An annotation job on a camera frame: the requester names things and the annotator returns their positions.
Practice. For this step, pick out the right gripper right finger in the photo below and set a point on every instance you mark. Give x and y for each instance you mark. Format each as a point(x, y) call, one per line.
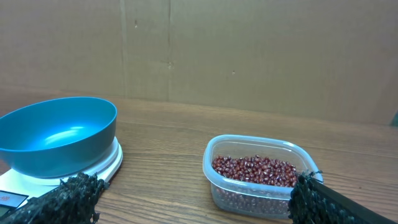
point(311, 202)

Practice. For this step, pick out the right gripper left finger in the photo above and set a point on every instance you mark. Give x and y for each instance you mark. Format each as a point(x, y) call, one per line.
point(72, 202)

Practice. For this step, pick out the clear plastic bean container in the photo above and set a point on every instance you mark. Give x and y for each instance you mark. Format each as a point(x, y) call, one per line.
point(258, 200)

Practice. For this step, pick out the teal blue bowl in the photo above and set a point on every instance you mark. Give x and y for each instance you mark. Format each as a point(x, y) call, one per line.
point(57, 137)

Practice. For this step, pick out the red adzuki beans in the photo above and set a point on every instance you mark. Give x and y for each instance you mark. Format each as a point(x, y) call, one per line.
point(256, 169)

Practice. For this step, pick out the white digital kitchen scale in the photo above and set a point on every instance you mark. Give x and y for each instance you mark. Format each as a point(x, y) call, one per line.
point(17, 188)

